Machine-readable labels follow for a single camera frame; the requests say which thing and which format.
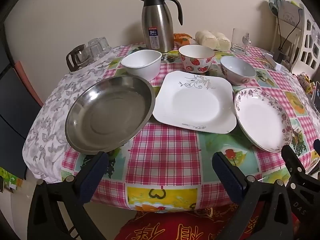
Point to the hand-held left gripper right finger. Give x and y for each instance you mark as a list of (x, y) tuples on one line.
[(228, 177)]

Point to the round floral rim plate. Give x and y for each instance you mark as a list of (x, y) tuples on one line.
[(262, 122)]

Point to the pink plaid tablecloth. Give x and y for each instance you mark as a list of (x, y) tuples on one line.
[(165, 150)]

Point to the red embroidered cushion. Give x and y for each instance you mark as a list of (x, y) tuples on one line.
[(175, 227)]

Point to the dark phone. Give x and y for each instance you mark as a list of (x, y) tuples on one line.
[(316, 95)]

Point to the stainless steel plate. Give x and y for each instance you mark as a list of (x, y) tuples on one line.
[(110, 115)]

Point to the plain white bowl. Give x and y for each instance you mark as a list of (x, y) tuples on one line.
[(142, 66)]

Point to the strawberry print bowl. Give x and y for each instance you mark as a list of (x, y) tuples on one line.
[(197, 63)]

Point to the black power adapter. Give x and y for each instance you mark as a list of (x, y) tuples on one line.
[(281, 56)]

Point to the grey fabric bag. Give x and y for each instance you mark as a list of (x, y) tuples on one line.
[(287, 12)]

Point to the small floral white bowl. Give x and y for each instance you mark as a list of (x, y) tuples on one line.
[(237, 67)]

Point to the bag of steamed buns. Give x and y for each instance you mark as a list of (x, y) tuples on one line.
[(210, 40)]

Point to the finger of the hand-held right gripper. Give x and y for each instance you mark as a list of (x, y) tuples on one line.
[(291, 160), (317, 147)]

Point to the yellow snack packets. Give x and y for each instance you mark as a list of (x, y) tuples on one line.
[(306, 81)]

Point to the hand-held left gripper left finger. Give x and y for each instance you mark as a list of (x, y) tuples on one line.
[(96, 172)]

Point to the grey floral cloth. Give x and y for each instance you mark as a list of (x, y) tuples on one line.
[(47, 130)]

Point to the green packet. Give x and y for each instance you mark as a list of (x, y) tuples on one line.
[(10, 177)]

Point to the stainless steel thermos jug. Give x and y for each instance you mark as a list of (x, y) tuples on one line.
[(157, 17)]

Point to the white plastic chair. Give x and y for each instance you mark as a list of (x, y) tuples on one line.
[(308, 47)]

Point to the square white plate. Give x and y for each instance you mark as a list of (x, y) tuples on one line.
[(195, 105)]

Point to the clear glass mug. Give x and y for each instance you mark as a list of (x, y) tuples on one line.
[(238, 41)]

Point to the orange snack packet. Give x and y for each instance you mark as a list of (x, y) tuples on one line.
[(183, 38)]

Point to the dark cabinet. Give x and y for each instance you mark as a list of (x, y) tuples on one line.
[(12, 117)]

